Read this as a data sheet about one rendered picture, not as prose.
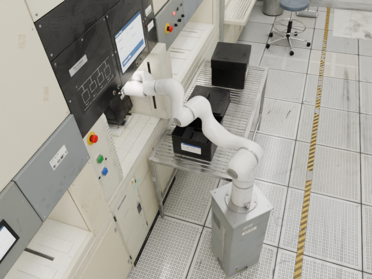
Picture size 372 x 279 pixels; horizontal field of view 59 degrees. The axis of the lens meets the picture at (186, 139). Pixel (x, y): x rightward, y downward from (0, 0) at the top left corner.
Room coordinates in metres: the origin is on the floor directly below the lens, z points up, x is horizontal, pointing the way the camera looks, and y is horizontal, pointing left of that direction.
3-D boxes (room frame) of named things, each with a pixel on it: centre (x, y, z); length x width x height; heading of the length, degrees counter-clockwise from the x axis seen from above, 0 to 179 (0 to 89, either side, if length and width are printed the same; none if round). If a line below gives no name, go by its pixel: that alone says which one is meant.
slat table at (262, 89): (1.95, -0.26, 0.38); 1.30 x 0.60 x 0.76; 157
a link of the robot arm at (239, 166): (1.07, -0.28, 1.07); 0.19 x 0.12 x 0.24; 136
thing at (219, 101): (1.94, -0.19, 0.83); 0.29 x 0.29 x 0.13; 66
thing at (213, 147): (1.58, -0.08, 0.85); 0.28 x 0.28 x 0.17; 66
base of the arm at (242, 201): (1.09, -0.30, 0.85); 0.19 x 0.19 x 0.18
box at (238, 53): (2.32, -0.42, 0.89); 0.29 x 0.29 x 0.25; 71
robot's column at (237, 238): (1.09, -0.30, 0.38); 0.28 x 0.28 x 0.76; 22
